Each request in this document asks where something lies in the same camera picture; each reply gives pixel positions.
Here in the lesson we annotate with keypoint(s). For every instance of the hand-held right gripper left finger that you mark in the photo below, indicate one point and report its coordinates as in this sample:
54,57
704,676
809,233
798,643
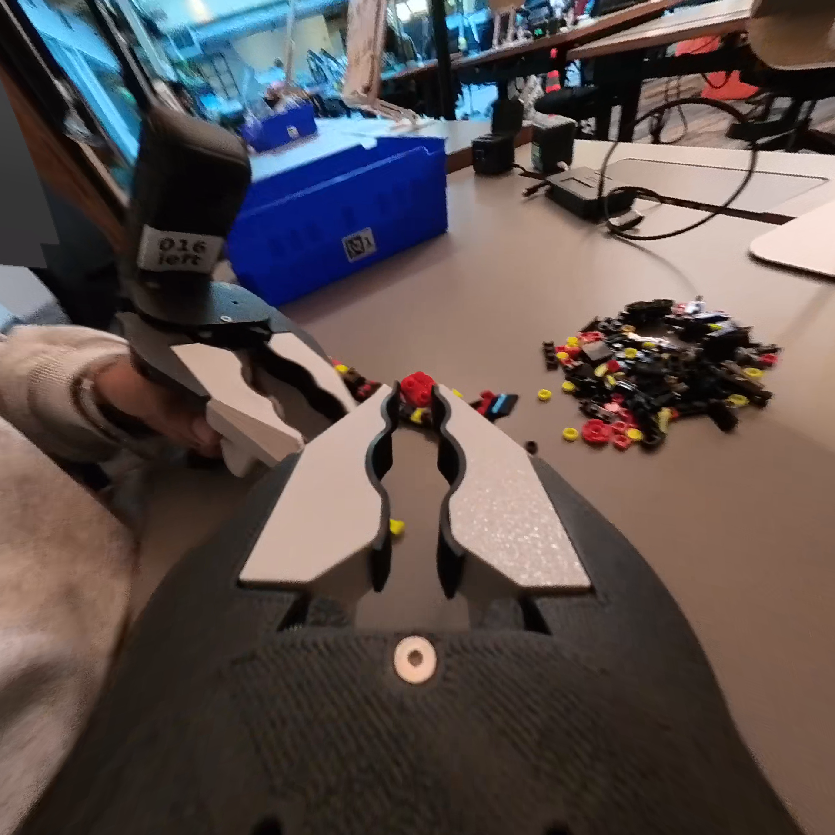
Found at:
326,509

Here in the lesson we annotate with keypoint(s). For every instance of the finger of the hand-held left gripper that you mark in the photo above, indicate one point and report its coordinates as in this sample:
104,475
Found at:
306,365
244,417

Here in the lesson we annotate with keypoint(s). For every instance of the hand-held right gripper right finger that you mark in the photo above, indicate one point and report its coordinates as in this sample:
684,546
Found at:
515,522

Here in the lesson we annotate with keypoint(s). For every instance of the red lego brick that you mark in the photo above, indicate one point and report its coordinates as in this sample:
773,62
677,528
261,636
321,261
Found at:
417,386

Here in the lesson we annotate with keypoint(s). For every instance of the black red yellow lego build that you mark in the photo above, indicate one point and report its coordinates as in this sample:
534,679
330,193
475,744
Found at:
499,404

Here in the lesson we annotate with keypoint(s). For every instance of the small yellow lego stud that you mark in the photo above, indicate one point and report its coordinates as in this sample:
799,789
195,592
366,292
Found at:
397,527

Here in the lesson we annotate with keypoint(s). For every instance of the pile of loose lego pieces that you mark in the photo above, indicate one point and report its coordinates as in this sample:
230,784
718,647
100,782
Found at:
665,372

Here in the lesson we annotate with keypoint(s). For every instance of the person's left hand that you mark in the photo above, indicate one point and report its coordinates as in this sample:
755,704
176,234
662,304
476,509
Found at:
150,398

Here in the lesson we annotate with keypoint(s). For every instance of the small blue plastic bin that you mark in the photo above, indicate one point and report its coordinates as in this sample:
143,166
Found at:
284,130

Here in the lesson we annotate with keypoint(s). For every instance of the large blue plastic bin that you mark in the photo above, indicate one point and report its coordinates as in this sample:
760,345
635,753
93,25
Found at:
326,215

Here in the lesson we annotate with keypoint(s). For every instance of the wooden board stand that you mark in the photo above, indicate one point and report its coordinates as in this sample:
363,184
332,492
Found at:
365,52

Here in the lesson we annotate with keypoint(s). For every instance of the grey hooded sweatshirt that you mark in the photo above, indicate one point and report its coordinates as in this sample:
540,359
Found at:
52,620

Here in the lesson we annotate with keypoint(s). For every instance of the small black charger box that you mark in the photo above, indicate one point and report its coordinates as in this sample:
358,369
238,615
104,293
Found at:
492,153

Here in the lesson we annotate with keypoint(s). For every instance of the flat black power adapter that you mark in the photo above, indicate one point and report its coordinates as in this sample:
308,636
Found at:
584,189

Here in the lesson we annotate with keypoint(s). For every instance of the black green battery box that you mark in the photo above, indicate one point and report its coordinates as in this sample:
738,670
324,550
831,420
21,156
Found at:
553,143

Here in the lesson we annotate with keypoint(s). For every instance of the orange traffic cone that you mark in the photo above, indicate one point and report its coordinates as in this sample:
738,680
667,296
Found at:
554,75

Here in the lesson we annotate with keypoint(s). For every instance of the white flat device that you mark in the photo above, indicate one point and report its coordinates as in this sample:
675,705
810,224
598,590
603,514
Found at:
802,241

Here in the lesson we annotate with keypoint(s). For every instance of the cardboard box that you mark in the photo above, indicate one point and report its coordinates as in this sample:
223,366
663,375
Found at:
792,32

